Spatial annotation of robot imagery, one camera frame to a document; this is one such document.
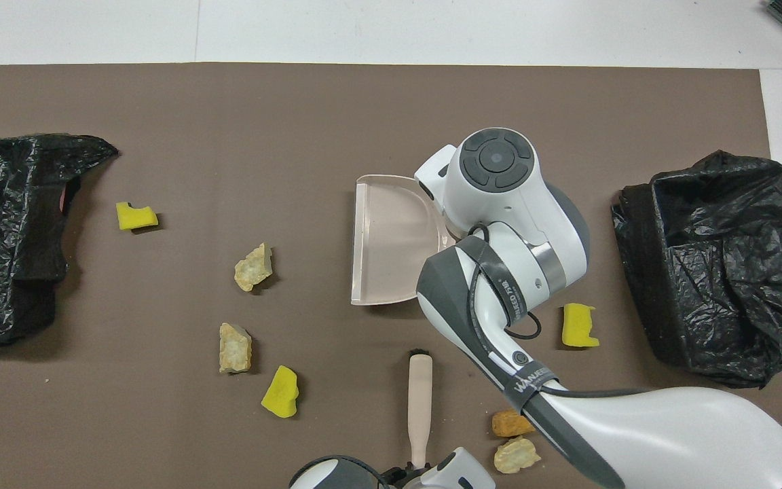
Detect beige plastic dustpan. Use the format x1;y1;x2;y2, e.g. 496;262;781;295
350;175;460;306

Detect brown table mat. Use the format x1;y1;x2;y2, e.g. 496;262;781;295
0;62;782;489

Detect yellow sponge piece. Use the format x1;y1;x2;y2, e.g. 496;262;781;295
261;365;299;419
562;303;600;348
116;202;159;232

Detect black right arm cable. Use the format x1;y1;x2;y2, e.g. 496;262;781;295
467;223;650;401

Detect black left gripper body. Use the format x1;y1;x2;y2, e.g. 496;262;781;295
379;462;427;489

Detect pale cream foam chunk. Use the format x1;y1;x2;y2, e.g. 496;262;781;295
494;437;542;475

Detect open black bag lined bin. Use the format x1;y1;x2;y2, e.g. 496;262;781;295
612;149;782;389

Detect beige foam chunk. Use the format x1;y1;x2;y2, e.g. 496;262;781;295
234;243;274;292
219;323;253;375

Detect beige hand brush black bristles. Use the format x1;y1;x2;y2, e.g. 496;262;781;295
407;350;434;471

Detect orange brown foam chunk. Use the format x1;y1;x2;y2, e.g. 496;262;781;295
491;410;536;438

